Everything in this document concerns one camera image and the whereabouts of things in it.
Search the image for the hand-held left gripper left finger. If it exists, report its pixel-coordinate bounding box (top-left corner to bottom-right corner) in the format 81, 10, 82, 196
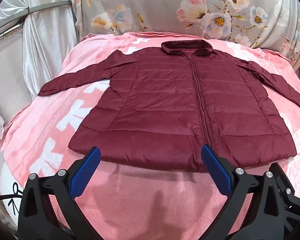
17, 146, 102, 240

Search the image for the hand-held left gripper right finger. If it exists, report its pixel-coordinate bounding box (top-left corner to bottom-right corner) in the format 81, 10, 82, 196
201, 144, 298, 240

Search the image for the grey curtain tieback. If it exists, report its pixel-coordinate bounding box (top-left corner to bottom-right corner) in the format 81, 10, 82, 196
27, 1, 73, 15

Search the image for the black cable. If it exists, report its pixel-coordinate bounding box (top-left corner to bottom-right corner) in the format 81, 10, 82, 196
0, 193, 22, 203

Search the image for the white satin curtain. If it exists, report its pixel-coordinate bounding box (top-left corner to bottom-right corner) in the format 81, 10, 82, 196
0, 0, 78, 140

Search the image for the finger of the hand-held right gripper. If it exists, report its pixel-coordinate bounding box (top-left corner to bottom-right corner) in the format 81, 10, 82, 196
271, 163, 300, 217

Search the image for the grey floral cloth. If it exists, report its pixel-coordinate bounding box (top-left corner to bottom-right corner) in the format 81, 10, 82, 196
74, 0, 300, 80

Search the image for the white cartoon print cloth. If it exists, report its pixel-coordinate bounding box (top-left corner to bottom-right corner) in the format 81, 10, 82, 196
0, 165, 25, 228

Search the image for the maroon puffer jacket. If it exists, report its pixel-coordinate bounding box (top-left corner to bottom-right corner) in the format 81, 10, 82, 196
37, 39, 300, 172

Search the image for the pink printed blanket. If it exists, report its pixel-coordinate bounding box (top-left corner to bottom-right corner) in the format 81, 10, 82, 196
0, 31, 300, 240

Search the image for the grey corrugated pipe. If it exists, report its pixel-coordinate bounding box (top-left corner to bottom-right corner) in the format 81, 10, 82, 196
0, 17, 25, 42

